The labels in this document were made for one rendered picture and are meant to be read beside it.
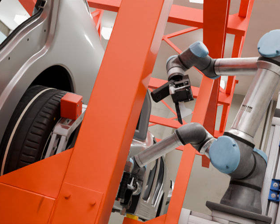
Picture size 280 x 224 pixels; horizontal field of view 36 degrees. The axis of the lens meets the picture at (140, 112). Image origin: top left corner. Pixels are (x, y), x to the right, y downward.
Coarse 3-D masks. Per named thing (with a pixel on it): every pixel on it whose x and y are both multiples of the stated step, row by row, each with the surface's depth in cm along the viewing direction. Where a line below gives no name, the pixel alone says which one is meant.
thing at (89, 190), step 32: (128, 0) 160; (160, 0) 158; (128, 32) 157; (160, 32) 166; (128, 64) 153; (96, 96) 151; (128, 96) 150; (96, 128) 148; (128, 128) 150; (96, 160) 145; (64, 192) 143; (96, 192) 141
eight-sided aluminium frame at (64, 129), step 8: (64, 120) 185; (72, 120) 185; (80, 120) 191; (56, 128) 180; (64, 128) 179; (72, 128) 184; (56, 136) 180; (64, 136) 178; (56, 144) 182; (64, 144) 179; (48, 152) 177; (56, 152) 177
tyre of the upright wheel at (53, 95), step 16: (32, 96) 188; (48, 96) 189; (16, 112) 180; (32, 112) 180; (48, 112) 180; (16, 128) 176; (32, 128) 176; (48, 128) 180; (0, 144) 175; (16, 144) 174; (32, 144) 173; (0, 160) 174; (16, 160) 173; (32, 160) 173
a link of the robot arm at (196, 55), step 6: (198, 42) 177; (192, 48) 177; (198, 48) 176; (204, 48) 177; (180, 54) 180; (186, 54) 178; (192, 54) 177; (198, 54) 176; (204, 54) 177; (180, 60) 179; (186, 60) 178; (192, 60) 178; (198, 60) 179; (204, 60) 180; (186, 66) 180; (198, 66) 182; (204, 66) 182
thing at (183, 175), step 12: (204, 84) 588; (204, 96) 583; (204, 108) 578; (192, 120) 576; (192, 156) 562; (180, 168) 560; (180, 180) 556; (180, 192) 551; (180, 204) 547; (132, 216) 552; (168, 216) 545
